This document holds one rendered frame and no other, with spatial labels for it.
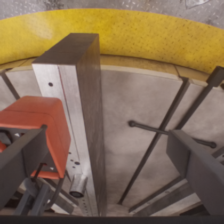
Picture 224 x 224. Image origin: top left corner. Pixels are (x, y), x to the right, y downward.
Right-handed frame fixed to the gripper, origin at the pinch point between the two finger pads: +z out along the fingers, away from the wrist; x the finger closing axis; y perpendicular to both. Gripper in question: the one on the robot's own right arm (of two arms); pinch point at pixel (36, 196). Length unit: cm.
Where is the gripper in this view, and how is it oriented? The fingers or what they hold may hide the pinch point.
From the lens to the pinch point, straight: 36.0
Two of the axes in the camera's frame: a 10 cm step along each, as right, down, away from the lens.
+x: -9.9, -0.7, 0.8
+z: 1.1, -6.3, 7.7
